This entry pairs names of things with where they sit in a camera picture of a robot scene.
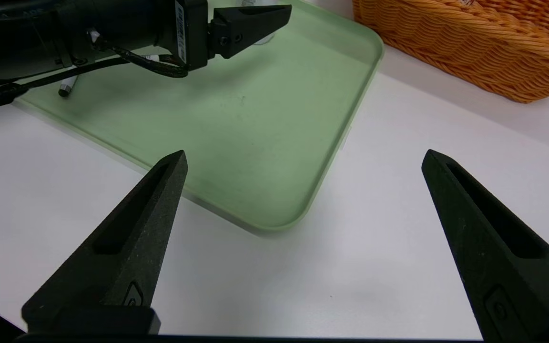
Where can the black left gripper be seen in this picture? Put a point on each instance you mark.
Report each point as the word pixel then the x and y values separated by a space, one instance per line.
pixel 136 24

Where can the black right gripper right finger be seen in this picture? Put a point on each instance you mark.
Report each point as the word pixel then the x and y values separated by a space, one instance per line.
pixel 493 257

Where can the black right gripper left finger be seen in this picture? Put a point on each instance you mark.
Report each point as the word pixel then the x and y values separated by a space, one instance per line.
pixel 127 267

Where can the white bottle with clear cap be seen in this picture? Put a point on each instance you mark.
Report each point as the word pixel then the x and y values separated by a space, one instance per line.
pixel 265 40

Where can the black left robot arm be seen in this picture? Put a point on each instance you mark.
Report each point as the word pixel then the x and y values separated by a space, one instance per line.
pixel 12 38

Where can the orange wicker basket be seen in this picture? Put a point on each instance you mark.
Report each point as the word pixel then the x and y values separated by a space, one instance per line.
pixel 470 43

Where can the light green plastic tray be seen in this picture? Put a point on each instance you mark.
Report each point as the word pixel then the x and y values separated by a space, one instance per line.
pixel 255 133

